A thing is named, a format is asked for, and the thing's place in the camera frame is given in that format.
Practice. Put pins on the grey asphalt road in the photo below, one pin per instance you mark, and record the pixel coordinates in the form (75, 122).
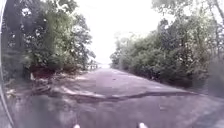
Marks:
(133, 110)

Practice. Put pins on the row of green trees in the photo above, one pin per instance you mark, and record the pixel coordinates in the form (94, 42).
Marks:
(46, 36)
(173, 53)

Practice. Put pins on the robot's own part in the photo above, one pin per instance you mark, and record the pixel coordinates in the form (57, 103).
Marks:
(76, 126)
(142, 125)

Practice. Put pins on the leaf-strewn dirt verge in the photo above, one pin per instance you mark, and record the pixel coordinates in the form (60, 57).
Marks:
(36, 85)

